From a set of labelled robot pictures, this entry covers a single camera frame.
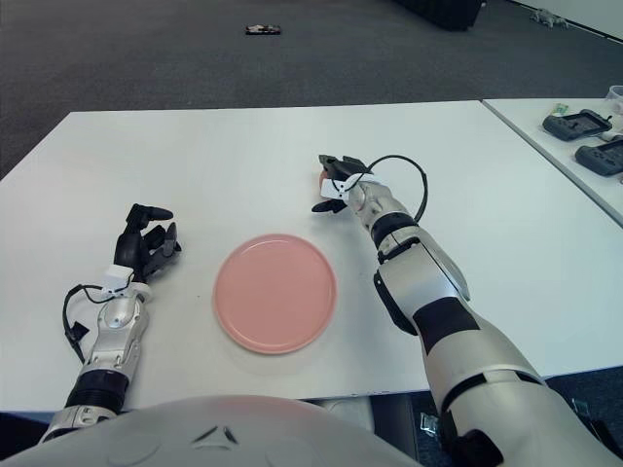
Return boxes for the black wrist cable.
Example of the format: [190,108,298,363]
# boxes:
[61,284,116,364]
[349,154,430,220]

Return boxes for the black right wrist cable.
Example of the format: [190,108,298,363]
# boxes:
[349,154,430,220]

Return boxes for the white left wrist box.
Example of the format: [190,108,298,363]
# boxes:
[104,265,133,293]

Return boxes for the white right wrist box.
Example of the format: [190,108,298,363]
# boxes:
[320,175,350,200]

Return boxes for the large black case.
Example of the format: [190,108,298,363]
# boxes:
[393,0,488,33]

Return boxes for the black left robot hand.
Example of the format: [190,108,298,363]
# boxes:
[114,202,184,286]

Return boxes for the grey robot torso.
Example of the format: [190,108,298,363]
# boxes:
[0,394,420,467]

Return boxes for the pink round plate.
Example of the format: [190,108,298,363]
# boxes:
[212,233,339,355]

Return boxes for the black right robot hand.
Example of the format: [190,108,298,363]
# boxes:
[311,154,374,215]

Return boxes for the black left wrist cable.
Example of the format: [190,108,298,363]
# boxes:
[61,284,116,364]

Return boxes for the dark grey handheld controller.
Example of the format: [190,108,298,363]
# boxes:
[574,140,623,176]
[542,109,613,142]

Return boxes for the small grey robot toy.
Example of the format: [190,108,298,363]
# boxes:
[530,8,568,28]

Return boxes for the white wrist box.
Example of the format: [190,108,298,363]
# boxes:
[104,265,133,293]
[320,175,350,200]

